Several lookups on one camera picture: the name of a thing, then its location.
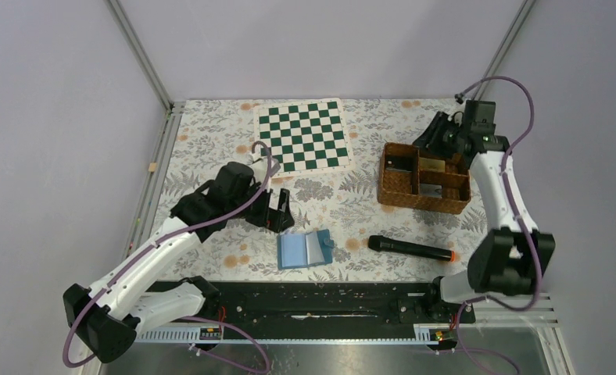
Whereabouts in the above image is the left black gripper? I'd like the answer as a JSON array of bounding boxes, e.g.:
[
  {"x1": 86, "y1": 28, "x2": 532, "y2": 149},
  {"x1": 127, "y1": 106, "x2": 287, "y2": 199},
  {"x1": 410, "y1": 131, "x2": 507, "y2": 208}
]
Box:
[{"x1": 229, "y1": 179, "x2": 294, "y2": 233}]

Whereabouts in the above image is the blue card holder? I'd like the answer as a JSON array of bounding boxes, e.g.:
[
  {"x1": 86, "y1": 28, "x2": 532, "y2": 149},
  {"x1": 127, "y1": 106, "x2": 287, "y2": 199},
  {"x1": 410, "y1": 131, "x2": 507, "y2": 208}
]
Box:
[{"x1": 277, "y1": 230, "x2": 335, "y2": 270}]

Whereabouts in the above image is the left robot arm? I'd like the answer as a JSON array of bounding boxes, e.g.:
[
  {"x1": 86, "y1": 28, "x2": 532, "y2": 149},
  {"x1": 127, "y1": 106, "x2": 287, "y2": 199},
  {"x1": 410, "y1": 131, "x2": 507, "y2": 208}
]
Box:
[{"x1": 63, "y1": 159, "x2": 294, "y2": 367}]

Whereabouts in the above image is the white card in basket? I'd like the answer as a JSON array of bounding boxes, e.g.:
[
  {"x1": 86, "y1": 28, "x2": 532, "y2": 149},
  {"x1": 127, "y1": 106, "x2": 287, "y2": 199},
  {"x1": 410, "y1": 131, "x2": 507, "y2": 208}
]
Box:
[{"x1": 419, "y1": 184, "x2": 442, "y2": 198}]

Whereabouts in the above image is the black card in basket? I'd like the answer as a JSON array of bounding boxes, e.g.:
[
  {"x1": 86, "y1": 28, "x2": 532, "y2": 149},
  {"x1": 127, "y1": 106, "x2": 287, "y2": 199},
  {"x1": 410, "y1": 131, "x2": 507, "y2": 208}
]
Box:
[{"x1": 385, "y1": 155, "x2": 414, "y2": 173}]

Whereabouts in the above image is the brown wicker basket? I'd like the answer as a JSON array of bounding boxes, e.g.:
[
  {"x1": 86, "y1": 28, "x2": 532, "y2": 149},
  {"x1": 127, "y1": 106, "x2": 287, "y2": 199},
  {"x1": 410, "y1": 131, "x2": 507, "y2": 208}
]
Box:
[{"x1": 377, "y1": 142, "x2": 471, "y2": 215}]

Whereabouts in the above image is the green white chessboard mat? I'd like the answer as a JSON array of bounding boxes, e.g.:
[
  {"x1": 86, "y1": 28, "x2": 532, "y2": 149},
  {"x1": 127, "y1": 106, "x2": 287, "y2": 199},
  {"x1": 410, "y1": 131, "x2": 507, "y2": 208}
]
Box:
[{"x1": 253, "y1": 98, "x2": 355, "y2": 178}]

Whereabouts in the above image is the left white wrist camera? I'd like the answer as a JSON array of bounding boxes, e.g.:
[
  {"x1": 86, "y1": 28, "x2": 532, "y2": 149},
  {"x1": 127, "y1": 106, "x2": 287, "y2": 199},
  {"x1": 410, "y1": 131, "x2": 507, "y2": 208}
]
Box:
[{"x1": 249, "y1": 159, "x2": 281, "y2": 181}]

